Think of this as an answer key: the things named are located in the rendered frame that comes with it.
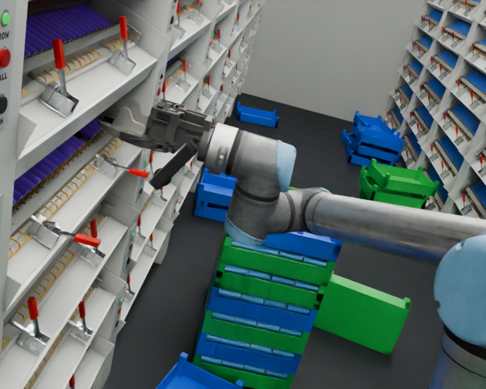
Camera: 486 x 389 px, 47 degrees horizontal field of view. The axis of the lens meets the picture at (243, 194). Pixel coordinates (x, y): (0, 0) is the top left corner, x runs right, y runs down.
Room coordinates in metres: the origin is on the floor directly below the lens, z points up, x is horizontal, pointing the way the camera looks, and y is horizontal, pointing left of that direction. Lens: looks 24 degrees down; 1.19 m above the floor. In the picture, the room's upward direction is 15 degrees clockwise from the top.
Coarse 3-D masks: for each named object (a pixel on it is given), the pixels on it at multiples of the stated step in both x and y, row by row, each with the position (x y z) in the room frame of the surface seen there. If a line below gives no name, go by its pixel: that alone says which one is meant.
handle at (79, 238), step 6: (54, 228) 0.68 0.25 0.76; (60, 234) 0.67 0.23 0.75; (66, 234) 0.67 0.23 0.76; (72, 234) 0.68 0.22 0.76; (78, 234) 0.68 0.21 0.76; (78, 240) 0.67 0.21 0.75; (84, 240) 0.67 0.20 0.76; (90, 240) 0.67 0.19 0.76; (96, 240) 0.68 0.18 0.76; (96, 246) 0.67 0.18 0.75
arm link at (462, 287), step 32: (448, 256) 0.58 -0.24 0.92; (480, 256) 0.55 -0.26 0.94; (448, 288) 0.56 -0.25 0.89; (480, 288) 0.53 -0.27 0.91; (448, 320) 0.54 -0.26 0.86; (480, 320) 0.52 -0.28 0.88; (448, 352) 0.55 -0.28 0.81; (480, 352) 0.52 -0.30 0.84; (448, 384) 0.53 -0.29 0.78; (480, 384) 0.51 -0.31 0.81
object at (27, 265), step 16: (112, 112) 1.12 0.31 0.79; (128, 144) 1.10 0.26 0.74; (128, 160) 1.04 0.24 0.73; (96, 176) 0.91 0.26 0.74; (80, 192) 0.83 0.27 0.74; (96, 192) 0.86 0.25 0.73; (64, 208) 0.77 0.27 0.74; (80, 208) 0.79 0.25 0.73; (64, 224) 0.73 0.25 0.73; (80, 224) 0.78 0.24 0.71; (32, 240) 0.66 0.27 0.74; (64, 240) 0.70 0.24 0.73; (16, 256) 0.61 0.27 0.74; (32, 256) 0.63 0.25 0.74; (48, 256) 0.65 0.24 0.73; (16, 272) 0.59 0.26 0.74; (32, 272) 0.60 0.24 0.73; (16, 288) 0.52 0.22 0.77
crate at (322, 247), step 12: (276, 240) 1.30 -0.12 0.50; (288, 240) 1.30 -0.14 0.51; (300, 240) 1.30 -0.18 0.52; (312, 240) 1.31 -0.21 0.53; (324, 240) 1.31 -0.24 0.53; (336, 240) 1.31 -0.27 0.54; (300, 252) 1.30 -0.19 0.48; (312, 252) 1.31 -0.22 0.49; (324, 252) 1.31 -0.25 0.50; (336, 252) 1.31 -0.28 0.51
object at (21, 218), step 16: (96, 144) 0.97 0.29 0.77; (112, 144) 1.03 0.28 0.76; (80, 160) 0.88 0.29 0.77; (64, 176) 0.81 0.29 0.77; (48, 192) 0.75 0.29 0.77; (64, 192) 0.79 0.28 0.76; (32, 208) 0.69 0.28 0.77; (48, 208) 0.73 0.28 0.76; (16, 224) 0.64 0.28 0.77; (16, 240) 0.63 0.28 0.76
